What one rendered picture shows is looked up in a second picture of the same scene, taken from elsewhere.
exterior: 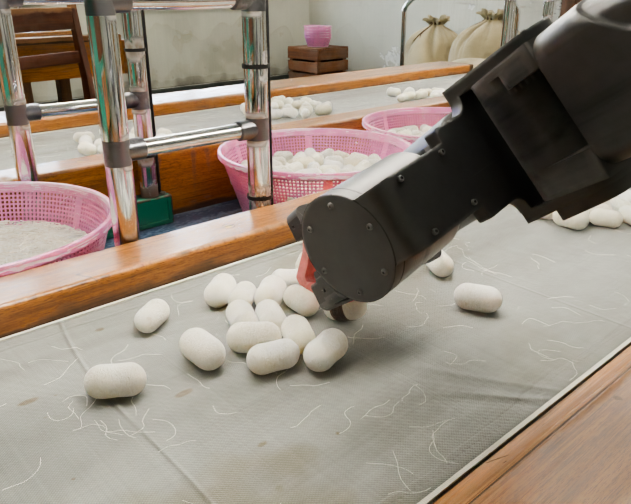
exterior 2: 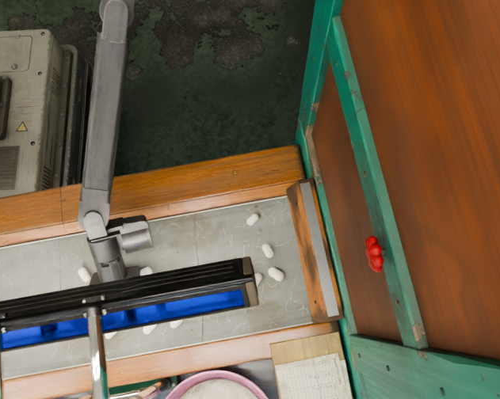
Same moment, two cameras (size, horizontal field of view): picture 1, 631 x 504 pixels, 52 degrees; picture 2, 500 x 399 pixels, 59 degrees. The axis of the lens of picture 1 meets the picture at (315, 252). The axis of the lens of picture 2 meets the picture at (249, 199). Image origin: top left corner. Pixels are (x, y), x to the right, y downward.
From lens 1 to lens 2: 0.91 m
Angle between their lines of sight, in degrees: 79
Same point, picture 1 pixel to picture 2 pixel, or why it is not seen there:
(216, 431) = (184, 262)
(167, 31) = not seen: outside the picture
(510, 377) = not seen: hidden behind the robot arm
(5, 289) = (213, 354)
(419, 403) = not seen: hidden behind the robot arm
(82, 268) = (186, 359)
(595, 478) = (135, 197)
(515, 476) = (146, 205)
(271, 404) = (167, 264)
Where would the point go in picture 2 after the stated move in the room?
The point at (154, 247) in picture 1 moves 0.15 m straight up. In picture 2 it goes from (157, 364) to (138, 373)
